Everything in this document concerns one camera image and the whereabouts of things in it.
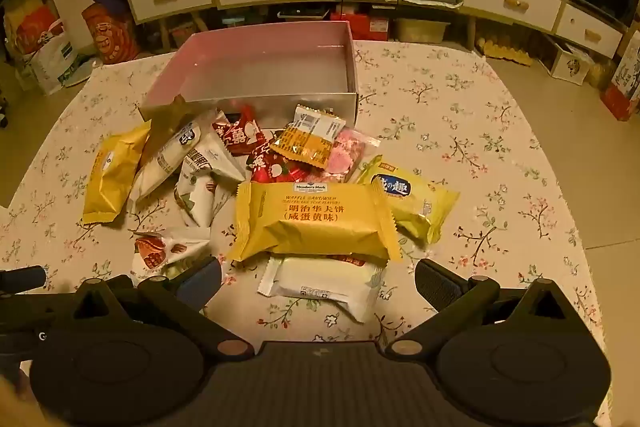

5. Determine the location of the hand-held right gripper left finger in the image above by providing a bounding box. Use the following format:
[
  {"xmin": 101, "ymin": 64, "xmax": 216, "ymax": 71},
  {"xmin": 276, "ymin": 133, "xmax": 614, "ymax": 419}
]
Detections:
[{"xmin": 74, "ymin": 256, "xmax": 254, "ymax": 361}]

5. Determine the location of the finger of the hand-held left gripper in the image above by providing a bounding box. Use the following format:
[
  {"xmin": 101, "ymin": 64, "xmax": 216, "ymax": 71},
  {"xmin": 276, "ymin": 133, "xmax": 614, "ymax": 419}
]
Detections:
[{"xmin": 0, "ymin": 265, "xmax": 47, "ymax": 299}]

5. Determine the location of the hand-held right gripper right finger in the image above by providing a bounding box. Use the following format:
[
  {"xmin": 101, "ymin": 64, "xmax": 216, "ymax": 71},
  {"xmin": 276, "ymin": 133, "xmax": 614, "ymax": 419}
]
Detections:
[{"xmin": 384, "ymin": 258, "xmax": 567, "ymax": 361}]

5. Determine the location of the white packet with nut picture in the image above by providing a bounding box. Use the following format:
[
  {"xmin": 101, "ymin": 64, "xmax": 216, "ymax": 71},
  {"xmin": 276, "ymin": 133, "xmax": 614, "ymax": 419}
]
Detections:
[{"xmin": 131, "ymin": 226, "xmax": 214, "ymax": 279}]

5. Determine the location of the white and green packet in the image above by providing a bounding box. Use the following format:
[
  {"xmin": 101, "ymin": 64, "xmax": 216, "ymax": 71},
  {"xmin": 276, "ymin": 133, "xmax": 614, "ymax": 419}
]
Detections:
[{"xmin": 174, "ymin": 162, "xmax": 237, "ymax": 229}]

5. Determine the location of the yellow-green packet with blue label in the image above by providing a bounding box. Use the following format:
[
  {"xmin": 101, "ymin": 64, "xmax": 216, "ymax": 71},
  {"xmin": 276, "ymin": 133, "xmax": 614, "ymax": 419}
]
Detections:
[{"xmin": 356, "ymin": 155, "xmax": 461, "ymax": 245}]

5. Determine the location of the white snack packet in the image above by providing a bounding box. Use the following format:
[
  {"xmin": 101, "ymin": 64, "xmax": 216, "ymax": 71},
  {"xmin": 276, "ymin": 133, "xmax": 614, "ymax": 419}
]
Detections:
[{"xmin": 257, "ymin": 255, "xmax": 390, "ymax": 324}]

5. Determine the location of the yellow snack packet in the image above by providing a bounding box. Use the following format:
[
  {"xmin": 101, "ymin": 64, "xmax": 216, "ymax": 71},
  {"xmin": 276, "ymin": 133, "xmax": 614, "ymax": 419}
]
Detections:
[
  {"xmin": 82, "ymin": 120, "xmax": 152, "ymax": 226},
  {"xmin": 227, "ymin": 180, "xmax": 404, "ymax": 264}
]

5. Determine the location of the white packet with dark label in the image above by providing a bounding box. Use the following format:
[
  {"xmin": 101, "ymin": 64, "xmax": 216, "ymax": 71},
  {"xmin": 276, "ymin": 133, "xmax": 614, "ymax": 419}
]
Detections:
[{"xmin": 184, "ymin": 109, "xmax": 247, "ymax": 184}]

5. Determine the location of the long white packet blue label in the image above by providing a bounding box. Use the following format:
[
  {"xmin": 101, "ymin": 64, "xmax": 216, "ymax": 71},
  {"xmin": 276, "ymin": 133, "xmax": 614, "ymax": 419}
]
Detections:
[{"xmin": 131, "ymin": 122, "xmax": 207, "ymax": 202}]

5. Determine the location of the red candy packet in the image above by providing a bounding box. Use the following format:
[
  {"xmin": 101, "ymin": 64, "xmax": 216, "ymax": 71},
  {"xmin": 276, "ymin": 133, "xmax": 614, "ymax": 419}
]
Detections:
[
  {"xmin": 248, "ymin": 142, "xmax": 303, "ymax": 184},
  {"xmin": 211, "ymin": 104, "xmax": 274, "ymax": 156}
]

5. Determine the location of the pink candy packet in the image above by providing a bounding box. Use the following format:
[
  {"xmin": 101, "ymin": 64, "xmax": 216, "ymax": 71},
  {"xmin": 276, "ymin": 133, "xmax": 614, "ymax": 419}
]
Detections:
[{"xmin": 324, "ymin": 128, "xmax": 382, "ymax": 184}]

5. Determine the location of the gold wrapper packet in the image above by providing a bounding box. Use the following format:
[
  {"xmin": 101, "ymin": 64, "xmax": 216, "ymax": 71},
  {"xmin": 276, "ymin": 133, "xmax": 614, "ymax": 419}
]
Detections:
[{"xmin": 139, "ymin": 95, "xmax": 202, "ymax": 148}]

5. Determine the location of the small orange snack packet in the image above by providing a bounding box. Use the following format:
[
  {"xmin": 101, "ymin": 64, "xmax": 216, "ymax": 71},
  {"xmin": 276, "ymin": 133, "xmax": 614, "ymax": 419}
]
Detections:
[{"xmin": 269, "ymin": 104, "xmax": 347, "ymax": 169}]

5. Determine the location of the pink cardboard box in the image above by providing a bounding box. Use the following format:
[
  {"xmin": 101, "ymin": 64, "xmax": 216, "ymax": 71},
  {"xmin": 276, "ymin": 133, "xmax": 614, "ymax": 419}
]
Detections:
[{"xmin": 140, "ymin": 21, "xmax": 359, "ymax": 130}]

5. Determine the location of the floral tablecloth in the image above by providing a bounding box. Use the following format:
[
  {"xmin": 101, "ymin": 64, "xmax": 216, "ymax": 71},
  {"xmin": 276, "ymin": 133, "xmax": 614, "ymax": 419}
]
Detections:
[{"xmin": 0, "ymin": 38, "xmax": 615, "ymax": 427}]

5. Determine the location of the white shopping bag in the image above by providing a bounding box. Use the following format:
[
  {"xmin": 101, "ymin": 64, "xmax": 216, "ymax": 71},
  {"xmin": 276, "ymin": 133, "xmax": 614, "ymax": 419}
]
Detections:
[{"xmin": 4, "ymin": 6, "xmax": 77, "ymax": 95}]

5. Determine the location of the yellow egg tray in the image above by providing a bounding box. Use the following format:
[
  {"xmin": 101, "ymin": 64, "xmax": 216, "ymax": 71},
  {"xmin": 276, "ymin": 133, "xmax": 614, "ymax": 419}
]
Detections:
[{"xmin": 476, "ymin": 36, "xmax": 534, "ymax": 68}]

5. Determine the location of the red printed bag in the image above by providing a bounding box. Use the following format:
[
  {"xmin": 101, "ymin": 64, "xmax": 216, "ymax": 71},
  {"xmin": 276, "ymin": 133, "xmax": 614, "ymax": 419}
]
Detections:
[{"xmin": 81, "ymin": 3, "xmax": 142, "ymax": 66}]

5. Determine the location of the clear plastic bin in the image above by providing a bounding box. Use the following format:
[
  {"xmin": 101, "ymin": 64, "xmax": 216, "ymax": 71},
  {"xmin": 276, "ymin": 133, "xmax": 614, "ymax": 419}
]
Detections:
[{"xmin": 391, "ymin": 17, "xmax": 452, "ymax": 46}]

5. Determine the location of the white storage box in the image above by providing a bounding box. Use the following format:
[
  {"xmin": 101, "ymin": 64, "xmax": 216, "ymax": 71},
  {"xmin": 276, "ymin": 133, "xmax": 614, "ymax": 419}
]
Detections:
[{"xmin": 541, "ymin": 33, "xmax": 597, "ymax": 86}]

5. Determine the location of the red carton with white bag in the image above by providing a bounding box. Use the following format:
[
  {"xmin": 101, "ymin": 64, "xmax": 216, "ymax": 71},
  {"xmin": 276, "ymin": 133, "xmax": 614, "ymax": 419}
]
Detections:
[{"xmin": 599, "ymin": 29, "xmax": 640, "ymax": 124}]

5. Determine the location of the red box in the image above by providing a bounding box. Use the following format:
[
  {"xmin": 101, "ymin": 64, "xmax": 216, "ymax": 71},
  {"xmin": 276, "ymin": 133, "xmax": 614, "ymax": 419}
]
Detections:
[{"xmin": 329, "ymin": 8, "xmax": 392, "ymax": 41}]

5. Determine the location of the long stand with white drawers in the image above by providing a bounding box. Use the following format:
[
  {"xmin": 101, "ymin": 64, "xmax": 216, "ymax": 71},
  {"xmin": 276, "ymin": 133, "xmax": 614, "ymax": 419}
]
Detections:
[{"xmin": 315, "ymin": 0, "xmax": 632, "ymax": 60}]

